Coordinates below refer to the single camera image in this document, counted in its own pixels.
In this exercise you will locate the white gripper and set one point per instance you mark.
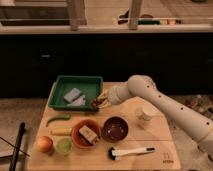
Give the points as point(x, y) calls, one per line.
point(116, 95)

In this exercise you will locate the dark purple grapes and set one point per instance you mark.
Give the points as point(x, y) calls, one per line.
point(95, 103)

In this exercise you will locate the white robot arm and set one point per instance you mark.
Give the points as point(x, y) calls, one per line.
point(195, 125)

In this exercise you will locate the purple bowl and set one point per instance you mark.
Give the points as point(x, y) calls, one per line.
point(114, 129)

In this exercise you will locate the tan block in bowl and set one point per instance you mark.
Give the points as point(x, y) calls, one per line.
point(88, 134)

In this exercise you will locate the orange bowl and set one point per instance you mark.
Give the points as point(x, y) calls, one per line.
point(78, 139)

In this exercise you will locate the white cloth piece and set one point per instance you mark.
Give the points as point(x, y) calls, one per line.
point(79, 102)

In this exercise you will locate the grey blue sponge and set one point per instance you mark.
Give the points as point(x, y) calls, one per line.
point(72, 95)

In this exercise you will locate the green plastic tray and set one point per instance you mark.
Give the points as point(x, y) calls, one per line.
point(90, 86)

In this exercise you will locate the white small cup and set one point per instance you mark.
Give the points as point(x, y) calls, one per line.
point(142, 115)

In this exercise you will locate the wooden cutting board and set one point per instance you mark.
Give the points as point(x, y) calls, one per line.
point(155, 134)

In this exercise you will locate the green chili pepper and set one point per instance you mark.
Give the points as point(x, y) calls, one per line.
point(58, 117)

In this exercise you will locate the yellow corn cob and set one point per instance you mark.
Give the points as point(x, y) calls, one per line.
point(61, 131)

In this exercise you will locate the green cup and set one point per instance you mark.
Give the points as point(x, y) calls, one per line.
point(64, 146)

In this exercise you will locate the red yellow apple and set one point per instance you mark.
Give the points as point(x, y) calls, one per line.
point(44, 144)

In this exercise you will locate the black rod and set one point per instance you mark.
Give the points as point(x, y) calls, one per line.
point(16, 150)

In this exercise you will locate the white handled black brush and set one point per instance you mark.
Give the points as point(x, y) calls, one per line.
point(113, 153)

